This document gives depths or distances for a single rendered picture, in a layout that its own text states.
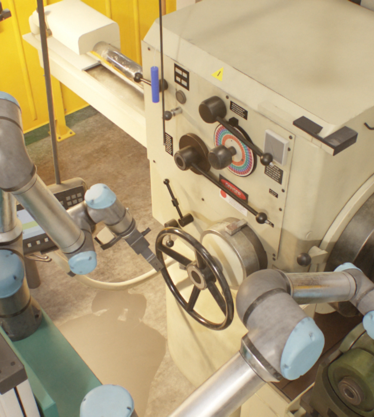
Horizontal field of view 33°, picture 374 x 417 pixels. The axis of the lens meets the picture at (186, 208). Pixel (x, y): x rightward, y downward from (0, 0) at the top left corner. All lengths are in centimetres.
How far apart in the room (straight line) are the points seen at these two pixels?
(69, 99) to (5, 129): 332
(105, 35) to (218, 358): 162
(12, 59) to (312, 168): 299
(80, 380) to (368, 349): 84
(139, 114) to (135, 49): 209
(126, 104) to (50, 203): 147
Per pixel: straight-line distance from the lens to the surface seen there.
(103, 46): 314
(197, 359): 309
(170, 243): 248
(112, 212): 175
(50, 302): 370
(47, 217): 156
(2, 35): 429
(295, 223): 187
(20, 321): 180
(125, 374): 337
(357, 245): 198
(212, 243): 204
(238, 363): 131
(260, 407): 282
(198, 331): 289
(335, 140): 163
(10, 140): 145
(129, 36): 487
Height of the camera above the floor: 285
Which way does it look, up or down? 43 degrees down
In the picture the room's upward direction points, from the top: straight up
